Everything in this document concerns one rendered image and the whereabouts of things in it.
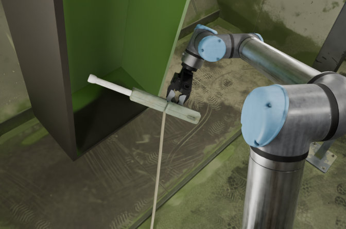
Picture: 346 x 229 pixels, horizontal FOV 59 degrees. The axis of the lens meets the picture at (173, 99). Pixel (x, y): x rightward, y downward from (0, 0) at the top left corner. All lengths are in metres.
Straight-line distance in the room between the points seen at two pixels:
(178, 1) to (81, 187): 1.27
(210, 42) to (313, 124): 0.58
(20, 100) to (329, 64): 2.50
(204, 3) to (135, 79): 1.56
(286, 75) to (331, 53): 2.13
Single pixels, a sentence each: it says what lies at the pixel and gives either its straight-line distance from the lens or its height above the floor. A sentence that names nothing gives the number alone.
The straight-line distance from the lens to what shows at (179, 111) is 1.26.
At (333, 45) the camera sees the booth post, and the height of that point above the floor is 0.37.
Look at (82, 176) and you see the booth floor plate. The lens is 2.07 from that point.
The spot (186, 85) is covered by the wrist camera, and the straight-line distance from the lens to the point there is 1.19.
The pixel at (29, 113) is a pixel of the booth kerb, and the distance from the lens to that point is 2.39.
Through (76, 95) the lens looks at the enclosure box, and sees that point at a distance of 1.84.
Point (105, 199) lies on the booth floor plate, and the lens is 1.98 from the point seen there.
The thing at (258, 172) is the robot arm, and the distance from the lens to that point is 0.65.
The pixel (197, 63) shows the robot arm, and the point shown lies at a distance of 1.23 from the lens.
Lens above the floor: 1.81
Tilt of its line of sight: 46 degrees down
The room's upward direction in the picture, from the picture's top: 5 degrees clockwise
